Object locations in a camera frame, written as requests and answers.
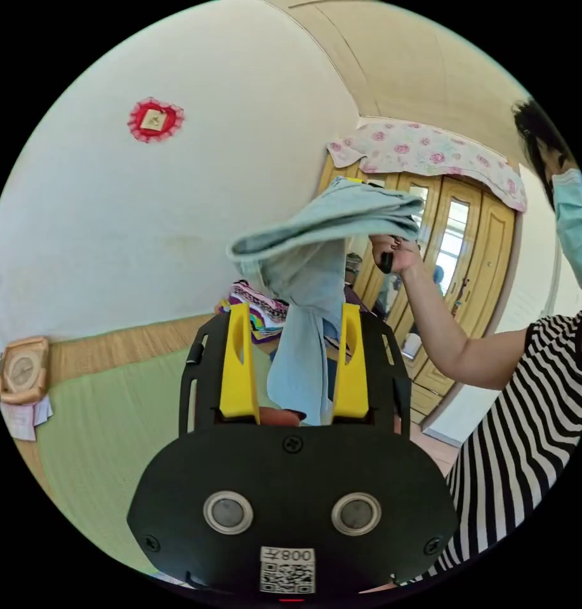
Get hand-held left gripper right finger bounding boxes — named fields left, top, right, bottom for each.
left=331, top=303, right=369, bottom=425

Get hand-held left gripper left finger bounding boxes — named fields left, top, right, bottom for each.
left=218, top=302, right=261, bottom=424

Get light blue jeans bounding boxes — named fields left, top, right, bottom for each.
left=227, top=176, right=425, bottom=427

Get person's right forearm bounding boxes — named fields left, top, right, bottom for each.
left=399, top=259, right=535, bottom=393

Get person's right hand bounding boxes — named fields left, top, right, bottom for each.
left=369, top=233, right=423, bottom=275

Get pile of clothes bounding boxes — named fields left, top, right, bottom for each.
left=214, top=279, right=291, bottom=345

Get wooden cupboard with floral cloth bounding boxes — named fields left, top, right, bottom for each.
left=317, top=119, right=529, bottom=431

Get person's body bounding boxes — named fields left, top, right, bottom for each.
left=400, top=97, right=582, bottom=587

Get wooden square clock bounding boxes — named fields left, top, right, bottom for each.
left=0, top=336, right=51, bottom=406

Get white paper sheet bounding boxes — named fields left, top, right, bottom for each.
left=0, top=395, right=54, bottom=442

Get red wall ornament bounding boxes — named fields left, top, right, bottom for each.
left=126, top=96, right=186, bottom=143

